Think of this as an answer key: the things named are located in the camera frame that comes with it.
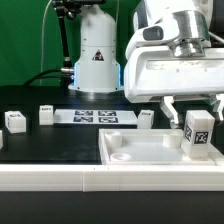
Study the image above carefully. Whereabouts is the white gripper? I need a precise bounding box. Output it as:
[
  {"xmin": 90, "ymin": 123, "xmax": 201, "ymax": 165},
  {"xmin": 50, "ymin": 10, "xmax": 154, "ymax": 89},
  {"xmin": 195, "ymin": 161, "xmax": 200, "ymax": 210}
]
[{"xmin": 124, "ymin": 19, "xmax": 224, "ymax": 129}]

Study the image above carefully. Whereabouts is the black cable bundle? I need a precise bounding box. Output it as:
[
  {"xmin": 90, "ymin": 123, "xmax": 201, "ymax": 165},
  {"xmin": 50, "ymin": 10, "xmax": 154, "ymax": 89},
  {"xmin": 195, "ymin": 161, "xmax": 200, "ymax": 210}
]
[{"xmin": 22, "ymin": 67, "xmax": 75, "ymax": 87}]

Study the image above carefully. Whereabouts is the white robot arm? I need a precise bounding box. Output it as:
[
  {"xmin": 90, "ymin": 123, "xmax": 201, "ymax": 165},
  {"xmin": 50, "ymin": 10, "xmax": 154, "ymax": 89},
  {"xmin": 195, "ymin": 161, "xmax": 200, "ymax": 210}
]
[{"xmin": 72, "ymin": 0, "xmax": 224, "ymax": 128}]

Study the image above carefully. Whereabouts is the white square table top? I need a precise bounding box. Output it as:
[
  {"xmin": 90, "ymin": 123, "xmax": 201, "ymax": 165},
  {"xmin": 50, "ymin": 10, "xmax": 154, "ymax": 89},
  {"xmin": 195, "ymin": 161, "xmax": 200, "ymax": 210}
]
[{"xmin": 98, "ymin": 129, "xmax": 224, "ymax": 166}]

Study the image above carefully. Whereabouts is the white sheet with AprilTags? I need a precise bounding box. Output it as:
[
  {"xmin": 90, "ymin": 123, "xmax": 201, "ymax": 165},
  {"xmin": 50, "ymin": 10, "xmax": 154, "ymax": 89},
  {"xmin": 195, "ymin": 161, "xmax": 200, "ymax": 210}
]
[{"xmin": 53, "ymin": 109, "xmax": 137, "ymax": 125}]

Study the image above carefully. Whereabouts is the grey thin cable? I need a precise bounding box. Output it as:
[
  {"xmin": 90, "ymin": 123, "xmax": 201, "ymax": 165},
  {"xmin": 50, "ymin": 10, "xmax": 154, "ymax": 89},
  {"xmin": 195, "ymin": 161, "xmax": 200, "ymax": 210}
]
[{"xmin": 39, "ymin": 0, "xmax": 54, "ymax": 87}]

